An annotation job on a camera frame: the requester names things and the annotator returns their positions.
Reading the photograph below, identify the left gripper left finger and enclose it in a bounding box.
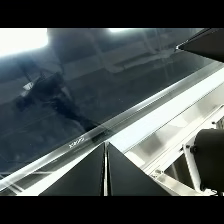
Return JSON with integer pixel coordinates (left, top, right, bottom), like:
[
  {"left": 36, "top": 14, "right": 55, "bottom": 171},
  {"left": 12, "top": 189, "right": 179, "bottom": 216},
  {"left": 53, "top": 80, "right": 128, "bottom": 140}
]
[{"left": 39, "top": 142, "right": 106, "bottom": 197}]

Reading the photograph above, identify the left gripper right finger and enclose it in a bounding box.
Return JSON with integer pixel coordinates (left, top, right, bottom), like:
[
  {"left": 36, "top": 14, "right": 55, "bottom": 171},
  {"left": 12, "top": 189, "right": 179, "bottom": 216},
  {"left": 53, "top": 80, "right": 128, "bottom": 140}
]
[{"left": 107, "top": 142, "right": 172, "bottom": 197}]

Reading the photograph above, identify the silver frame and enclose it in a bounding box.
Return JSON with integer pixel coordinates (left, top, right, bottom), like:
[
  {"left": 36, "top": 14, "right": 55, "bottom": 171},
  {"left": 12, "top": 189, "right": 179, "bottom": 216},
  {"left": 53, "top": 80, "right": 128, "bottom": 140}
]
[{"left": 19, "top": 65, "right": 224, "bottom": 197}]

